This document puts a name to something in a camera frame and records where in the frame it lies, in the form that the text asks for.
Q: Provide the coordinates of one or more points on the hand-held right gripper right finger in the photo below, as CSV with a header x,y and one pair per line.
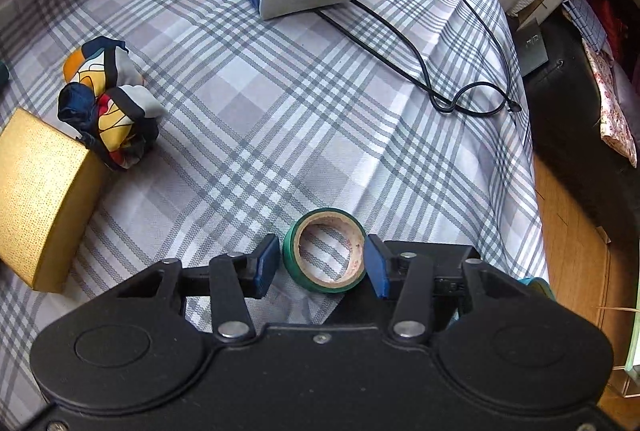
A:
x,y
377,270

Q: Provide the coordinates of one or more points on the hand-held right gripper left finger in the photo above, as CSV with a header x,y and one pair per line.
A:
x,y
265,267

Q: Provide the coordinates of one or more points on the green tape roll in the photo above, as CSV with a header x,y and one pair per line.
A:
x,y
300,271

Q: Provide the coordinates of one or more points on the colourful patterned scarf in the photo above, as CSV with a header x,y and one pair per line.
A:
x,y
115,111

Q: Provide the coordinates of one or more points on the grey plaid bedsheet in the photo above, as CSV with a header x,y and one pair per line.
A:
x,y
300,121

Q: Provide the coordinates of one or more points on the blue tape roll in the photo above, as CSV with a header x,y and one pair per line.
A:
x,y
540,286

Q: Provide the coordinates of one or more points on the gold box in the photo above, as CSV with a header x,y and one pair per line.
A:
x,y
40,196

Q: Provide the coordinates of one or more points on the black chair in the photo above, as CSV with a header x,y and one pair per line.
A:
x,y
565,121

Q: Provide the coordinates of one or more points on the grey metal box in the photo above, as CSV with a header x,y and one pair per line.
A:
x,y
531,48

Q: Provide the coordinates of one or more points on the floral cloth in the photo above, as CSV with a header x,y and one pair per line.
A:
x,y
612,106

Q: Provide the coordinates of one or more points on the teal object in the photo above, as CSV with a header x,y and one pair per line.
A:
x,y
2,76

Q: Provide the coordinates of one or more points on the grid pattern cloth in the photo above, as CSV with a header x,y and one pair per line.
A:
x,y
587,21

